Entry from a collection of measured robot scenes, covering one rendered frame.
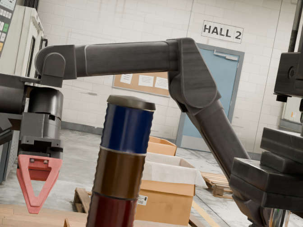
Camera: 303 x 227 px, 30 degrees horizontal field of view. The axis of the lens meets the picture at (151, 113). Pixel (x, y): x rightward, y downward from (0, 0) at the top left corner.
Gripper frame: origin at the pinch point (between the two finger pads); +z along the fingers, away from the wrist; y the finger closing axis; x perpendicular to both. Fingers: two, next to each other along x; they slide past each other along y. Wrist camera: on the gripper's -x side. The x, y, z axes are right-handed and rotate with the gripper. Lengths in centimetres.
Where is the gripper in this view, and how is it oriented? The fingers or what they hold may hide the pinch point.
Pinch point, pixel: (34, 205)
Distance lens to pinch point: 90.0
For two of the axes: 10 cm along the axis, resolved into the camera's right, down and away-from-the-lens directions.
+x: 9.7, 1.2, 2.1
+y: 2.4, -4.6, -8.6
